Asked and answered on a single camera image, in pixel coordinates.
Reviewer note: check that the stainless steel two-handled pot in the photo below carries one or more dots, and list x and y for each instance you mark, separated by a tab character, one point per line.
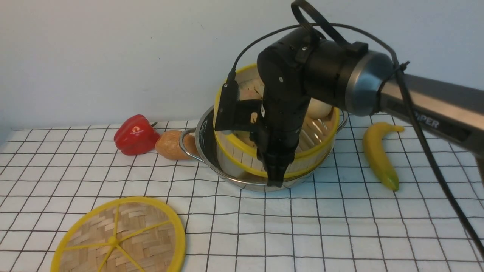
210	154

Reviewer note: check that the woven bamboo steamer lid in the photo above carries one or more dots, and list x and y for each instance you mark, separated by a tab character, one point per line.
132	234

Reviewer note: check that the yellow banana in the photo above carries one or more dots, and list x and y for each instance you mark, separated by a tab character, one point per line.
375	154

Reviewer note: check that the bamboo steamer basket yellow rim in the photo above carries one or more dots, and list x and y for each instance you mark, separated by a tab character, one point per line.
316	139

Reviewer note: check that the red bell pepper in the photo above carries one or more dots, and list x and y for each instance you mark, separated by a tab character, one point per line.
136	136

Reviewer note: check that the white checkered tablecloth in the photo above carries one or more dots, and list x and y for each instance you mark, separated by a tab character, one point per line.
342	218

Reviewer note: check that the white steamed bun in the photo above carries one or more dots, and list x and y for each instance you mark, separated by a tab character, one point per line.
318	110

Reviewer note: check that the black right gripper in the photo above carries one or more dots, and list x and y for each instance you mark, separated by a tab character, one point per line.
284	102

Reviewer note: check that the brown potato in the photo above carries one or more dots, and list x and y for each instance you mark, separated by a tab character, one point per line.
168	145

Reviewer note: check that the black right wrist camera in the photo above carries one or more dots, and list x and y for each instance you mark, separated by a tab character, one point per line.
234	114

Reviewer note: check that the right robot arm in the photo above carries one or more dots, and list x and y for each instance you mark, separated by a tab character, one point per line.
364	82

